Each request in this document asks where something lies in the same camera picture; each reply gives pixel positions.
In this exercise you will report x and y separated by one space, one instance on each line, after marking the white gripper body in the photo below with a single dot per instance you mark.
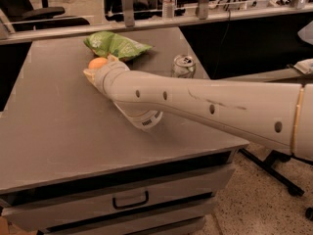
102 74

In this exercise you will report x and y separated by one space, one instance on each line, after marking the orange fruit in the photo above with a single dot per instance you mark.
97 63

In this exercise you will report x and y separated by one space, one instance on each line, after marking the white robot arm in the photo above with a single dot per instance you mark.
275 115

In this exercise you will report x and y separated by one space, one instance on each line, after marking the green rice chip bag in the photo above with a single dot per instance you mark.
105 43

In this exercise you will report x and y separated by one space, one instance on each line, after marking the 7up soda can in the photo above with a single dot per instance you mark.
183 66

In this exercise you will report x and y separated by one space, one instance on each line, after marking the clear plastic water bottle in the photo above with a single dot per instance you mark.
168 9

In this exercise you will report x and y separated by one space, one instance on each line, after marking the black office chair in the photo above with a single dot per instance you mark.
23 16

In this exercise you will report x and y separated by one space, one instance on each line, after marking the lower grey cabinet drawer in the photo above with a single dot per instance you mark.
143 220

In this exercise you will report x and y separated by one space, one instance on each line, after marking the black rolling stand base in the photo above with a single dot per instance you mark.
282 184

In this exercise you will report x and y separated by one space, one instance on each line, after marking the grey cabinet drawer with handle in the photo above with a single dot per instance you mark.
119 198

